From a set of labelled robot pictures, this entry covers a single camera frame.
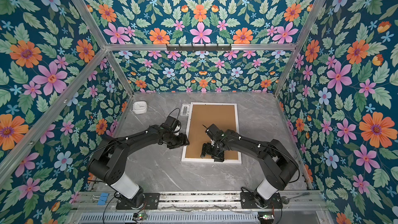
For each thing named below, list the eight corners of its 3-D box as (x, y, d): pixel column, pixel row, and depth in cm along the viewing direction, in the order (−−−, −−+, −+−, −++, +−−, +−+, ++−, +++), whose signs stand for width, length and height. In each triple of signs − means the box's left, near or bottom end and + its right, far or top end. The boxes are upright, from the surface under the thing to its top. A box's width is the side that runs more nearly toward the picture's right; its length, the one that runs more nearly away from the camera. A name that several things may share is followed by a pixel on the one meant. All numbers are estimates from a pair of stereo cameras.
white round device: (134, 115, 109) (132, 111, 106) (135, 105, 115) (133, 102, 112) (146, 113, 111) (144, 109, 107) (147, 103, 116) (145, 99, 113)
